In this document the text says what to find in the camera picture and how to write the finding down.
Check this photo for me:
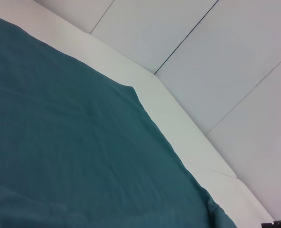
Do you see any teal blue shirt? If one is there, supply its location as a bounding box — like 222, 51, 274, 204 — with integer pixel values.
0, 13, 238, 228

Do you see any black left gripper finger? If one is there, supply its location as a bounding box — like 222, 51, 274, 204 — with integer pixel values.
261, 220, 281, 228

